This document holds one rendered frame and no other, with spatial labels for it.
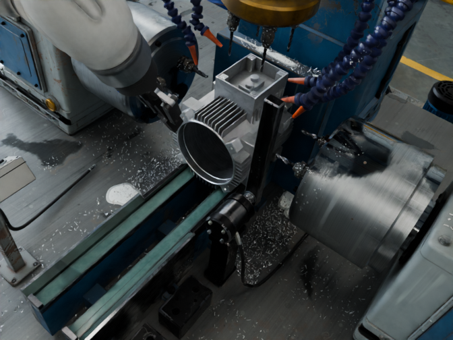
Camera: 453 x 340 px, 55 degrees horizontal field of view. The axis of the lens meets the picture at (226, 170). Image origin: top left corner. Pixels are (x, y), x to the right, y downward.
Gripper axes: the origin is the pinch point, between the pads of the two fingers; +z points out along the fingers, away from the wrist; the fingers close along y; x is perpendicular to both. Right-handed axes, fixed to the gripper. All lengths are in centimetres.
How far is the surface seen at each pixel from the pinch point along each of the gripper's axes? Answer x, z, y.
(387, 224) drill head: -4.4, 1.7, -43.3
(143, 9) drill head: -18.4, 4.0, 24.6
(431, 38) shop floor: -201, 243, -1
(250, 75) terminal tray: -18.7, 9.5, -4.0
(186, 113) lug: -3.1, 3.5, -0.2
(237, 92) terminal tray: -12.1, 3.0, -6.8
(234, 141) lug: -3.4, 3.5, -12.2
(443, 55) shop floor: -186, 234, -16
